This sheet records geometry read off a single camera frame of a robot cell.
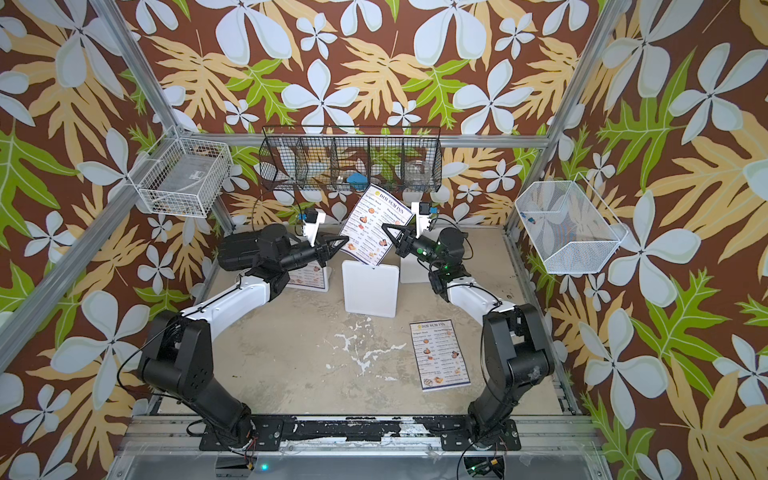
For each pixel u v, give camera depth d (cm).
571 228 83
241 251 105
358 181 96
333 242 78
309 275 98
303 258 72
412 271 77
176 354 46
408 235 73
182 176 86
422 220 72
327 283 99
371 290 86
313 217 70
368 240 80
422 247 72
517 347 47
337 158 98
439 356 88
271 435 73
